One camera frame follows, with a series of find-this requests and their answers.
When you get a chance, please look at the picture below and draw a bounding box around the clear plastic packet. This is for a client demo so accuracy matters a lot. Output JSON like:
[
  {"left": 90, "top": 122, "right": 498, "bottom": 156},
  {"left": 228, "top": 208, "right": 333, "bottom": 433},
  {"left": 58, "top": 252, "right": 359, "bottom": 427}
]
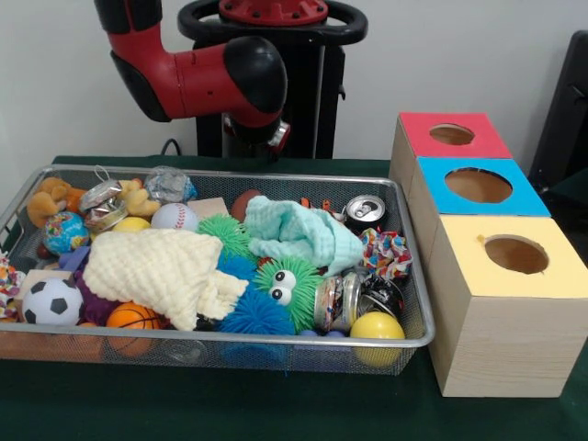
[{"left": 143, "top": 165, "right": 198, "bottom": 204}]

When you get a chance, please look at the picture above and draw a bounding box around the yellow plush toy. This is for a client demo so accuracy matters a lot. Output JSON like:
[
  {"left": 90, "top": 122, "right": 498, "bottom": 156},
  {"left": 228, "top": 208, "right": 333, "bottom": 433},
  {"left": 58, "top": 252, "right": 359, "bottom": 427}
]
[{"left": 117, "top": 178, "right": 162, "bottom": 218}]

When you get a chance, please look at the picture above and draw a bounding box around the silver mesh bin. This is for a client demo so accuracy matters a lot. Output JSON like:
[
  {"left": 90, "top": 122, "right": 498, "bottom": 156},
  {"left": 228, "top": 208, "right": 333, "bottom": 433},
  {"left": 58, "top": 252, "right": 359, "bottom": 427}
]
[{"left": 0, "top": 164, "right": 436, "bottom": 377}]

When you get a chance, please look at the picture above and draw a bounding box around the wooden box with three holes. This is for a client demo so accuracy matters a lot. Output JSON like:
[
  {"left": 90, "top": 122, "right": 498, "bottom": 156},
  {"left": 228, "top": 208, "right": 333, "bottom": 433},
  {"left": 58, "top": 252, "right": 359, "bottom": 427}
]
[{"left": 388, "top": 111, "right": 588, "bottom": 399}]

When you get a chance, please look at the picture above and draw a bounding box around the mint knit cloth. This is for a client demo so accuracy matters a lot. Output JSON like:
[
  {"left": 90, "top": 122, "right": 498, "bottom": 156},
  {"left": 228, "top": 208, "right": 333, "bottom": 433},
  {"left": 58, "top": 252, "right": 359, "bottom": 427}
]
[{"left": 242, "top": 195, "right": 366, "bottom": 278}]

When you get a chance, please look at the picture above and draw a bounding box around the silver soda can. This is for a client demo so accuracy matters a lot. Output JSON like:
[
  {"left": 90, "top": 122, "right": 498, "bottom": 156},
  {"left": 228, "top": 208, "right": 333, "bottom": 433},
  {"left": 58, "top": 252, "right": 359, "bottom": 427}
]
[{"left": 343, "top": 194, "right": 390, "bottom": 235}]

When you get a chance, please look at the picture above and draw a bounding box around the white baseball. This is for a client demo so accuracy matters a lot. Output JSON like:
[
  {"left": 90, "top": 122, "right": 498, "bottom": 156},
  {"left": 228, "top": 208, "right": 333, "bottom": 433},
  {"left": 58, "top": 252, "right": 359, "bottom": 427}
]
[{"left": 150, "top": 202, "right": 199, "bottom": 232}]

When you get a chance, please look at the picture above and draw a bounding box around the green spiky toy with eyes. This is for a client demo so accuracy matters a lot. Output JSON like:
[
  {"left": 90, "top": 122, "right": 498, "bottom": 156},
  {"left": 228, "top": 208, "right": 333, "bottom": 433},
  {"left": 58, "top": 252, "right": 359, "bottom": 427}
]
[{"left": 252, "top": 256, "right": 325, "bottom": 335}]

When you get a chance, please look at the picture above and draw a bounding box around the small yellow ball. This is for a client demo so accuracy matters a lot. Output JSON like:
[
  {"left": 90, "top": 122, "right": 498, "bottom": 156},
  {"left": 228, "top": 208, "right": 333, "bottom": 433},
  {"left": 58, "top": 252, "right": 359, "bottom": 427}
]
[{"left": 112, "top": 216, "right": 152, "bottom": 233}]

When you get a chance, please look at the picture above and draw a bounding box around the cream knit cloth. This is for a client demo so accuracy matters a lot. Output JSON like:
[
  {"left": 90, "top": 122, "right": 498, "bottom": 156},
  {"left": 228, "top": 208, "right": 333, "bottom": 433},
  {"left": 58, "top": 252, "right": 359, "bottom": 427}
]
[{"left": 82, "top": 228, "right": 250, "bottom": 332}]

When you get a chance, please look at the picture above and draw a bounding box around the large yellow ball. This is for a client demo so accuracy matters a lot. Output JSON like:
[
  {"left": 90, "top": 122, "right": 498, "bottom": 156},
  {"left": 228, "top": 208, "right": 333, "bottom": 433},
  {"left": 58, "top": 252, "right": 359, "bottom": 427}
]
[{"left": 349, "top": 311, "right": 407, "bottom": 368}]

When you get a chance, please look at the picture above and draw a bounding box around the small orange basketball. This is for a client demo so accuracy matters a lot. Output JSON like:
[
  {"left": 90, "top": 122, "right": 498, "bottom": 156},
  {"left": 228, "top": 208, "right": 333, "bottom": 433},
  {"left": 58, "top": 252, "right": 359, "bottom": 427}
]
[{"left": 106, "top": 301, "right": 163, "bottom": 331}]

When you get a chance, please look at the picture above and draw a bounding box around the dark green table cloth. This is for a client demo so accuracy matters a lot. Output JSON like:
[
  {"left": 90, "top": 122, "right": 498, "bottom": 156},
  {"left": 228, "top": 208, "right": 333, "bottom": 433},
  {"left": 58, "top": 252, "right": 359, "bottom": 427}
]
[{"left": 0, "top": 154, "right": 588, "bottom": 441}]

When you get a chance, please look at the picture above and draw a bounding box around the black upright panel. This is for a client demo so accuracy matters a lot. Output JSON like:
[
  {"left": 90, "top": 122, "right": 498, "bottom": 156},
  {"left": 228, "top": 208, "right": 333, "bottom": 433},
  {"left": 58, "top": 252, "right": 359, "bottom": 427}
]
[{"left": 527, "top": 29, "right": 588, "bottom": 194}]

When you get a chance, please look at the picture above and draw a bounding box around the black and white soccer ball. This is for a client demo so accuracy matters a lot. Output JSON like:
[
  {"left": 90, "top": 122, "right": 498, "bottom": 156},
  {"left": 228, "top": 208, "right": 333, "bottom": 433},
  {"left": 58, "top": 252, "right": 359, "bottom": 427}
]
[{"left": 21, "top": 277, "right": 85, "bottom": 326}]

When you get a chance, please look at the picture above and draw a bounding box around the green cloth side table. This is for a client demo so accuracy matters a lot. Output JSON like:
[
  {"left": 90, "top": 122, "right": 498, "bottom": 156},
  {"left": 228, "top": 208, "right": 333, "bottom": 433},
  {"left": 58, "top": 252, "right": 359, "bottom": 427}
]
[{"left": 546, "top": 165, "right": 588, "bottom": 220}]

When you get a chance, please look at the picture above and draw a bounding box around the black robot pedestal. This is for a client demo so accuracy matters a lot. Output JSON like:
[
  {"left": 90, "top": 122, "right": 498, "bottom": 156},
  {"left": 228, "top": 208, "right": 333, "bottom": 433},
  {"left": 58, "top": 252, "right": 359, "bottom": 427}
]
[{"left": 177, "top": 0, "right": 368, "bottom": 160}]

